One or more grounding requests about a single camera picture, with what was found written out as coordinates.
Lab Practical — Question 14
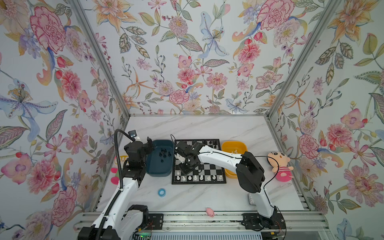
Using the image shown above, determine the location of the pink eraser toy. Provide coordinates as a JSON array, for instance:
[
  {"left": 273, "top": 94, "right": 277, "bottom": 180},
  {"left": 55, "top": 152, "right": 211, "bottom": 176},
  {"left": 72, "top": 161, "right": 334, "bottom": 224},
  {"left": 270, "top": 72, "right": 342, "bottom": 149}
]
[{"left": 206, "top": 208, "right": 215, "bottom": 218}]

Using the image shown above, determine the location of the yellow white plush toy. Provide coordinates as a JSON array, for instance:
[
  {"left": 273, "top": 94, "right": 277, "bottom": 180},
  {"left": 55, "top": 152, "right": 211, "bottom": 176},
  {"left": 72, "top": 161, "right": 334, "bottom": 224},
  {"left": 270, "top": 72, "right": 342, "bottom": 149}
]
[{"left": 110, "top": 155, "right": 128, "bottom": 185}]

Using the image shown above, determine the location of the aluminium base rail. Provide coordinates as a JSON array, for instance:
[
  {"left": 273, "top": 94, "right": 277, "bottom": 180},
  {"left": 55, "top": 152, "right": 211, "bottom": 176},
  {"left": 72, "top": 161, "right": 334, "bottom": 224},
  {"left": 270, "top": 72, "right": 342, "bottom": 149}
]
[{"left": 73, "top": 211, "right": 331, "bottom": 233}]

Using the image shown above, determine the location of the teal plastic tray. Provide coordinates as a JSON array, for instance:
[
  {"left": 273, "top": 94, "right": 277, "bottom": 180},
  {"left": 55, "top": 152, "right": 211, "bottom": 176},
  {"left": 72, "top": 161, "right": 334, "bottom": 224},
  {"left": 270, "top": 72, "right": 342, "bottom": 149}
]
[{"left": 146, "top": 140, "right": 174, "bottom": 177}]

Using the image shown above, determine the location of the pink plush doll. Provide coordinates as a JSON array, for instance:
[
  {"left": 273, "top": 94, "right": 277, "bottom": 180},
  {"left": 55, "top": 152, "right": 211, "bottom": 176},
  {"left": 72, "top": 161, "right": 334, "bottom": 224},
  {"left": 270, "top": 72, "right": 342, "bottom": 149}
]
[{"left": 267, "top": 152, "right": 294, "bottom": 183}]

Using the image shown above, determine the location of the black white chessboard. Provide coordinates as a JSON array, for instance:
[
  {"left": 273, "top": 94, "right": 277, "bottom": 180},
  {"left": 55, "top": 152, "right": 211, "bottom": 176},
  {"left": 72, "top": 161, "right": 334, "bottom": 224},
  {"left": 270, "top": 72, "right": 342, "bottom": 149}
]
[{"left": 172, "top": 139, "right": 227, "bottom": 185}]

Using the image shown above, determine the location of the small white clock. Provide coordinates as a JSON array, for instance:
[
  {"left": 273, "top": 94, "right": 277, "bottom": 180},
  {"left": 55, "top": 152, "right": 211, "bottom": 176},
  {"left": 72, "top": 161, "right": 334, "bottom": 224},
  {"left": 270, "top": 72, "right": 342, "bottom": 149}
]
[{"left": 248, "top": 193, "right": 256, "bottom": 206}]

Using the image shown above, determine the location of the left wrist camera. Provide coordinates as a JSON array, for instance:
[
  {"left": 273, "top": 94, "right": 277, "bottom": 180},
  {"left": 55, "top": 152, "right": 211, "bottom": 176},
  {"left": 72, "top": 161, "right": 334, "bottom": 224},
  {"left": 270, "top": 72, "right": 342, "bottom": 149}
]
[{"left": 128, "top": 130, "right": 140, "bottom": 141}]

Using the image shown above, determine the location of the yellow plastic tray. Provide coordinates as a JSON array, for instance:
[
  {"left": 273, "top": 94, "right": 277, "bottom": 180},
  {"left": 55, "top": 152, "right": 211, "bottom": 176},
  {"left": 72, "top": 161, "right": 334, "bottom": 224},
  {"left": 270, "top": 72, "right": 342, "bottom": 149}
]
[{"left": 222, "top": 141, "right": 248, "bottom": 179}]

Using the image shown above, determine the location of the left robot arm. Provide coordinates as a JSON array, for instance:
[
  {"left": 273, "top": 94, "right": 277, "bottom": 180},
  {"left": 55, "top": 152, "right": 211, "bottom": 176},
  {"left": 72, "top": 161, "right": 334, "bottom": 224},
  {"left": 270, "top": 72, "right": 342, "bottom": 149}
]
[{"left": 77, "top": 137, "right": 155, "bottom": 240}]

